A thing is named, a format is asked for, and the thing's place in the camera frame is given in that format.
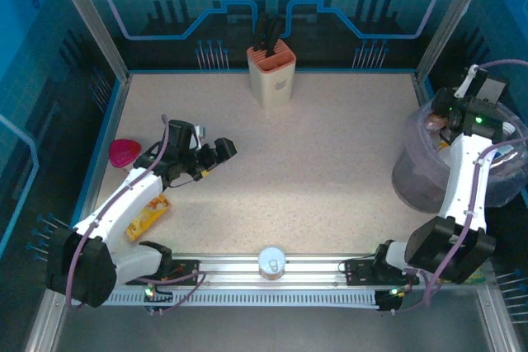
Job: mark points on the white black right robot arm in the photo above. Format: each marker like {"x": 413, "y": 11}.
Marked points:
{"x": 462, "y": 179}

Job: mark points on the translucent grey plastic bin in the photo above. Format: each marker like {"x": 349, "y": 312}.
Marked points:
{"x": 412, "y": 179}

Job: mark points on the yellow snack bag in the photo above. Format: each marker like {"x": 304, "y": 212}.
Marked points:
{"x": 152, "y": 214}

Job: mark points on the pink lid paper cup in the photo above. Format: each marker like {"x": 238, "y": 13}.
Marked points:
{"x": 123, "y": 153}

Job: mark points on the cream pink knife block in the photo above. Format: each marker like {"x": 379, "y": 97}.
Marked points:
{"x": 272, "y": 80}

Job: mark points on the silver pull tab can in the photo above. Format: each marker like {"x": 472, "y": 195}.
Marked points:
{"x": 272, "y": 263}

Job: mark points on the yellow green packet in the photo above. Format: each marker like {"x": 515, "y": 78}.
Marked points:
{"x": 478, "y": 277}

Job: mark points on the aluminium front rail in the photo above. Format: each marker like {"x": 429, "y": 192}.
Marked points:
{"x": 231, "y": 269}

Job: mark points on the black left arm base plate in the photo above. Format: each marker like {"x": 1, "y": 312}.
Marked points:
{"x": 185, "y": 271}

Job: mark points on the aluminium frame post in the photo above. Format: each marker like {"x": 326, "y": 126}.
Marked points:
{"x": 453, "y": 18}
{"x": 88, "y": 18}

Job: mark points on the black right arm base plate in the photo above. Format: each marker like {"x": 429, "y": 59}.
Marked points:
{"x": 359, "y": 271}

